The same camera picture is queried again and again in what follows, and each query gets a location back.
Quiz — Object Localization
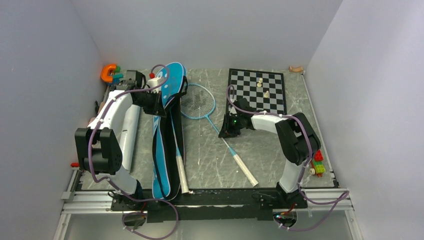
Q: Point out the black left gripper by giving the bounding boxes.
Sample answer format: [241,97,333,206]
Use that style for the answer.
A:
[134,90,167,118]

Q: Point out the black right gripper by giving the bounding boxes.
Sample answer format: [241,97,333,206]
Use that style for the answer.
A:
[218,113,244,139]

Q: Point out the blue racket bag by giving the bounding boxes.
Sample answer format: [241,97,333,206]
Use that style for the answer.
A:
[152,62,188,201]

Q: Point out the blue racket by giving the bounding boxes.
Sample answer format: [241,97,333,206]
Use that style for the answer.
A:
[181,83,259,187]
[172,125,190,194]

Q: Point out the white shuttlecock tube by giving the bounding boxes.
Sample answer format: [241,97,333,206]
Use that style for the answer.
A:
[119,105,141,172]

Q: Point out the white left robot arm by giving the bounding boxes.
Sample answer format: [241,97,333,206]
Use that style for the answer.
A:
[74,66,169,210]

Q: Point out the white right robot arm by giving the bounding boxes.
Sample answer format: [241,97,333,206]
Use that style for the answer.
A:
[218,98,322,208]

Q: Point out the teal blue toy blocks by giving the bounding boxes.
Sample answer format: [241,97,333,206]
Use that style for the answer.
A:
[110,65,124,85]

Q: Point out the black white chessboard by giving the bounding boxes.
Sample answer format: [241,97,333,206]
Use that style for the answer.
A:
[228,68,288,115]

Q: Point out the white chess piece upper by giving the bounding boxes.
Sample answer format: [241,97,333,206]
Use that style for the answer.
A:
[256,78,263,88]

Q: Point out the orange horseshoe magnet toy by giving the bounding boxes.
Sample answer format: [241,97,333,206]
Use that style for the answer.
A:
[100,63,118,84]

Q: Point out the wooden arch block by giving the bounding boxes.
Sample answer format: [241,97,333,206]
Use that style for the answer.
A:
[288,66,304,74]

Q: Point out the colourful brick toy train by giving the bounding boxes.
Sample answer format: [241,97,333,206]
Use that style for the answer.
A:
[309,150,326,178]

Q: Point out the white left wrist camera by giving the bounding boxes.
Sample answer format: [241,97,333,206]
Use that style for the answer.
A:
[147,77,166,93]

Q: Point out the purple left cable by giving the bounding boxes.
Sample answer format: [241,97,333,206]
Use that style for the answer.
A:
[87,64,180,240]

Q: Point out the purple cable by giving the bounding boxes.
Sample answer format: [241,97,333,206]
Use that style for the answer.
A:
[87,64,180,240]
[225,84,350,232]

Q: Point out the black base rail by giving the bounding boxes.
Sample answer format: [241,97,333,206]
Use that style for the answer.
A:
[107,187,308,223]

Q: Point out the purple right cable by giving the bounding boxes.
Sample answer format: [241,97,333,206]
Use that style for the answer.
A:
[225,84,350,232]

